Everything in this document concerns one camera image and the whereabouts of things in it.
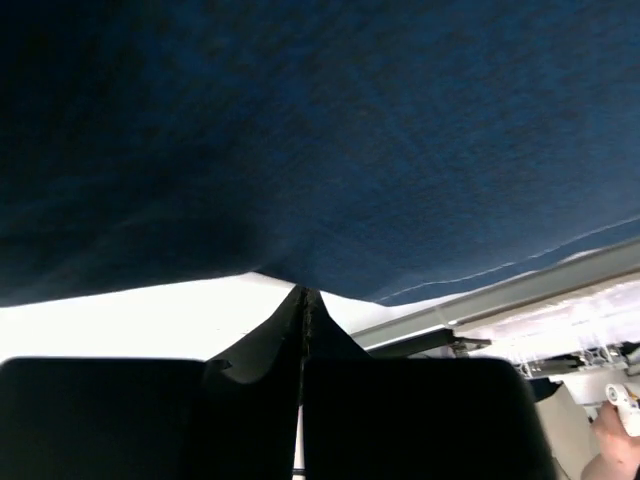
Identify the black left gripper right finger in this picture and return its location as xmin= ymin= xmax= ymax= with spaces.
xmin=302 ymin=291 xmax=556 ymax=480

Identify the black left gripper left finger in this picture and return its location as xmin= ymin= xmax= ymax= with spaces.
xmin=1 ymin=287 xmax=306 ymax=479

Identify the dark blue cloth placemat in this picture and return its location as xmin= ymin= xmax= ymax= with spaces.
xmin=1 ymin=1 xmax=639 ymax=306

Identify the person's bare hand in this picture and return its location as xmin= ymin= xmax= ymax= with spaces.
xmin=581 ymin=403 xmax=639 ymax=480

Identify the white handheld device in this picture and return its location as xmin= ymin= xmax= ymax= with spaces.
xmin=605 ymin=383 xmax=640 ymax=437

